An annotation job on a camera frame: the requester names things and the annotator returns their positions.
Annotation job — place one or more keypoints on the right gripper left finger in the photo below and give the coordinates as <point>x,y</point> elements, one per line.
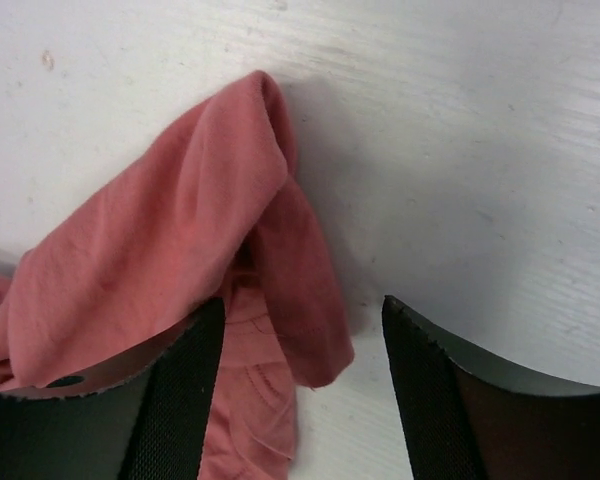
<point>141,414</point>

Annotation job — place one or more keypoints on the red t shirt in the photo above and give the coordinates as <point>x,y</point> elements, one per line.
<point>211,209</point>

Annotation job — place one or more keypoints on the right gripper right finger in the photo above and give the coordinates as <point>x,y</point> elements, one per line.
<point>467,413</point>

